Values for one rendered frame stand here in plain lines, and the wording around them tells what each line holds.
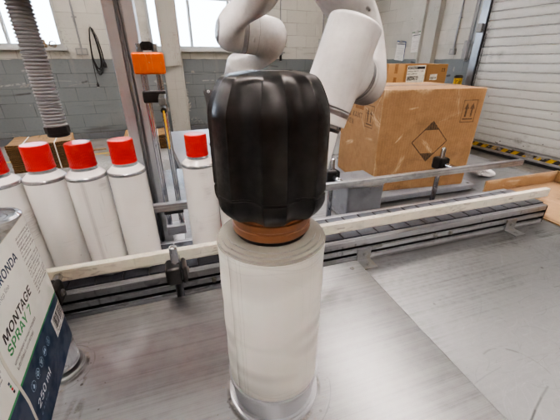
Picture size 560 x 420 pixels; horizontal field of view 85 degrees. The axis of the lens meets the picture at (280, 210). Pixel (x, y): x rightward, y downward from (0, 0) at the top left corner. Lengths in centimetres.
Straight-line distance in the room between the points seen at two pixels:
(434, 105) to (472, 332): 58
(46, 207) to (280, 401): 39
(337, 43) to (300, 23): 619
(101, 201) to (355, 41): 43
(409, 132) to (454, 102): 14
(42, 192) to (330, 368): 43
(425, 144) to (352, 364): 68
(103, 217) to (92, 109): 556
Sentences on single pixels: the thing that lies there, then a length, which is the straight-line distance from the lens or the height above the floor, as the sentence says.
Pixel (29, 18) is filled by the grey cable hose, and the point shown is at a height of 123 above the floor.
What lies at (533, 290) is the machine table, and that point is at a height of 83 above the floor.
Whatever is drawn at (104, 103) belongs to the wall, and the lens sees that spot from 602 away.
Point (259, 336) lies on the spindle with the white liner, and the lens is 25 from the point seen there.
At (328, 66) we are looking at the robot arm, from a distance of 51.
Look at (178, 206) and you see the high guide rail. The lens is 56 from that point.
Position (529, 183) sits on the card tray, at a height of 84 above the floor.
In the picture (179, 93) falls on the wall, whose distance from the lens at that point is 597.
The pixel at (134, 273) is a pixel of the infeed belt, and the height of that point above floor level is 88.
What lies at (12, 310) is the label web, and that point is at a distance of 30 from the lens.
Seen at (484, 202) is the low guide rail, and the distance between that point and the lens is 80.
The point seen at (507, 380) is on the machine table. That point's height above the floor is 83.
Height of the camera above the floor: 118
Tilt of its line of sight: 26 degrees down
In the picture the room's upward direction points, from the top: straight up
